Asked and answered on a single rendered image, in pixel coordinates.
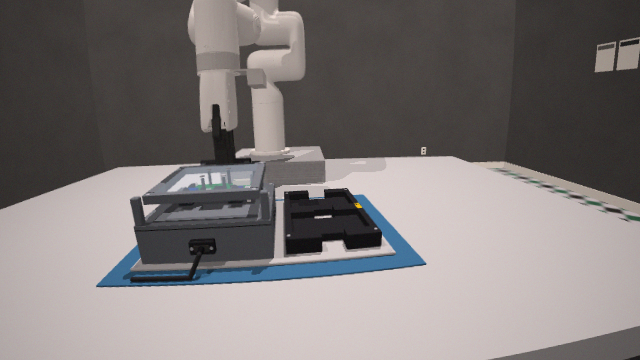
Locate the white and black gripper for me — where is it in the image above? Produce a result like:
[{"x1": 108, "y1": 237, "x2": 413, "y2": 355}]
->
[{"x1": 197, "y1": 69, "x2": 238, "y2": 164}]

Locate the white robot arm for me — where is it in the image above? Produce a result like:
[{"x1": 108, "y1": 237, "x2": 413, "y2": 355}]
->
[{"x1": 188, "y1": 0, "x2": 305, "y2": 156}]

